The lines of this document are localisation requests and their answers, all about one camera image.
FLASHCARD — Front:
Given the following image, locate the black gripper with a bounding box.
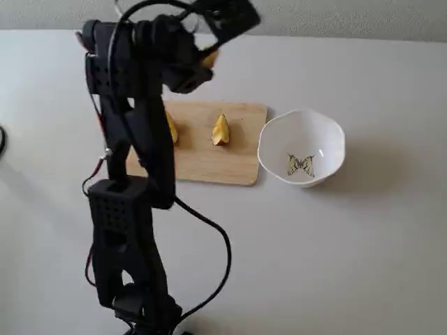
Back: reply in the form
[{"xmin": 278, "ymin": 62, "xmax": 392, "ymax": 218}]
[{"xmin": 132, "ymin": 0, "xmax": 263, "ymax": 80}]

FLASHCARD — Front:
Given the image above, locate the apple slice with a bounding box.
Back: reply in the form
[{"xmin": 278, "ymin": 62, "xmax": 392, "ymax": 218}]
[
  {"xmin": 211, "ymin": 112, "xmax": 232, "ymax": 147},
  {"xmin": 163, "ymin": 111, "xmax": 179, "ymax": 146},
  {"xmin": 200, "ymin": 45, "xmax": 219, "ymax": 69}
]

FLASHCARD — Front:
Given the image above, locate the wooden cutting board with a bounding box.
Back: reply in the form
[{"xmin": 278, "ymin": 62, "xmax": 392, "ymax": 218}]
[{"xmin": 125, "ymin": 100, "xmax": 269, "ymax": 187}]

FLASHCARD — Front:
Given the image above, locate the white ceramic bowl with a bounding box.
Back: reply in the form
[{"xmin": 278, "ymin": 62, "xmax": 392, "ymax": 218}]
[{"xmin": 257, "ymin": 108, "xmax": 346, "ymax": 189}]

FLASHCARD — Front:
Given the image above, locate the red white servo wire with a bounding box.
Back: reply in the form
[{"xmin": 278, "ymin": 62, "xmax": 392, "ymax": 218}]
[
  {"xmin": 85, "ymin": 244, "xmax": 97, "ymax": 286},
  {"xmin": 82, "ymin": 92, "xmax": 110, "ymax": 196}
]

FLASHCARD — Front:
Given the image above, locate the thick black camera cable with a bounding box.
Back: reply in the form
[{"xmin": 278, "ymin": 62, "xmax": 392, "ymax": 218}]
[{"xmin": 104, "ymin": 0, "xmax": 232, "ymax": 325}]

